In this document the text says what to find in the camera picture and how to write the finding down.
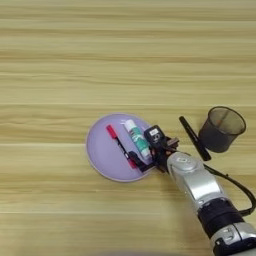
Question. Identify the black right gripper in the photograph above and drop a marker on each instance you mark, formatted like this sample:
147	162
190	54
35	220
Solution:
163	151

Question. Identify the black marker pen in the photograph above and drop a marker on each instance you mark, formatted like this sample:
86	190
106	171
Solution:
195	138

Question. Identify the black mesh pen cup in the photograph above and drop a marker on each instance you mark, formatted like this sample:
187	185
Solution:
218	136

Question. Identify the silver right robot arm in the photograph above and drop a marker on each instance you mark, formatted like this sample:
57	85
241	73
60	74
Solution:
200	190

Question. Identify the white green glue stick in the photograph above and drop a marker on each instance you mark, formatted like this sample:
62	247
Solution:
136	138

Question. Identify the red marker pen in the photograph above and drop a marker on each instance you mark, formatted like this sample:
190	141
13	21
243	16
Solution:
115	136

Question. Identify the round purple plate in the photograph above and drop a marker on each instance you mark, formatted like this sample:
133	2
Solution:
103	156

